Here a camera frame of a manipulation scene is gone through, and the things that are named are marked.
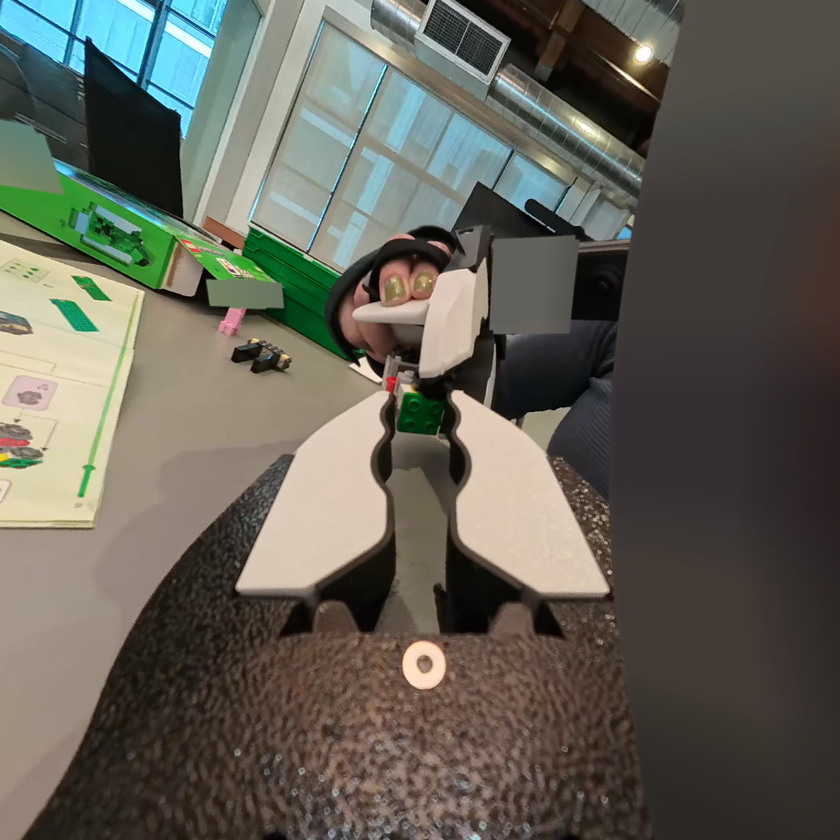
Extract person's right forearm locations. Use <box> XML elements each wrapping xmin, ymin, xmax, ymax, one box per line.
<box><xmin>493</xmin><ymin>319</ymin><xmax>618</xmax><ymax>421</ymax></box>

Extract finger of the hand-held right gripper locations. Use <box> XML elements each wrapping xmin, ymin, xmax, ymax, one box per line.
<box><xmin>419</xmin><ymin>262</ymin><xmax>492</xmax><ymax>382</ymax></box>
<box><xmin>453</xmin><ymin>325</ymin><xmax>501</xmax><ymax>408</ymax></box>

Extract glass partition windows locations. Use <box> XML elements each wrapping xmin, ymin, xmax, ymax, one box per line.
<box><xmin>248</xmin><ymin>18</ymin><xmax>639</xmax><ymax>277</ymax></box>

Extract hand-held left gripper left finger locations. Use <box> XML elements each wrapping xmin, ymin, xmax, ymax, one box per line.
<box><xmin>235</xmin><ymin>394</ymin><xmax>399</xmax><ymax>599</ymax></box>

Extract blue-tinted exterior window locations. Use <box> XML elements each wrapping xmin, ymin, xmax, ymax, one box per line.
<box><xmin>0</xmin><ymin>0</ymin><xmax>219</xmax><ymax>114</ymax></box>

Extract person's dark sweater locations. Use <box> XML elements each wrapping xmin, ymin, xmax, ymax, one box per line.
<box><xmin>548</xmin><ymin>377</ymin><xmax>613</xmax><ymax>501</ymax></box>

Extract white air vent grille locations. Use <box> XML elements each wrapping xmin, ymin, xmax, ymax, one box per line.
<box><xmin>413</xmin><ymin>0</ymin><xmax>513</xmax><ymax>85</ymax></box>

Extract pale green instruction booklet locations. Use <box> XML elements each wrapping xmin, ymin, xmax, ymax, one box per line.
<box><xmin>0</xmin><ymin>239</ymin><xmax>146</xmax><ymax>530</ymax></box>

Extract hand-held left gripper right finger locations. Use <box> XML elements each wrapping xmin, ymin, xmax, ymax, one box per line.
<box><xmin>445</xmin><ymin>390</ymin><xmax>613</xmax><ymax>601</ymax></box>

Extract green and grey brick assembly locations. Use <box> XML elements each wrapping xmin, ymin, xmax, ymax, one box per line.
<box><xmin>384</xmin><ymin>354</ymin><xmax>455</xmax><ymax>437</ymax></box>

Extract grey desk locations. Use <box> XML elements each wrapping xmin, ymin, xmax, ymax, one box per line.
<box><xmin>0</xmin><ymin>211</ymin><xmax>578</xmax><ymax>840</ymax></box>

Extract green storage bin stack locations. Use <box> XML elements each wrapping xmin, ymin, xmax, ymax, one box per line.
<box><xmin>243</xmin><ymin>222</ymin><xmax>385</xmax><ymax>361</ymax></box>

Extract green toy box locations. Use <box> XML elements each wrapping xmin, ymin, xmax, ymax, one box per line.
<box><xmin>0</xmin><ymin>157</ymin><xmax>223</xmax><ymax>298</ymax></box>

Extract person's right hand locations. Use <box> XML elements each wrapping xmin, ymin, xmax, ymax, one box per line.
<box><xmin>341</xmin><ymin>236</ymin><xmax>454</xmax><ymax>368</ymax></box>

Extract silver ventilation duct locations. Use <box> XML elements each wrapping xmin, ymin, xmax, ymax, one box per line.
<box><xmin>369</xmin><ymin>0</ymin><xmax>647</xmax><ymax>194</ymax></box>

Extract small black brick model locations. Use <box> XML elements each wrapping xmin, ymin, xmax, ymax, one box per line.
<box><xmin>231</xmin><ymin>338</ymin><xmax>294</xmax><ymax>375</ymax></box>

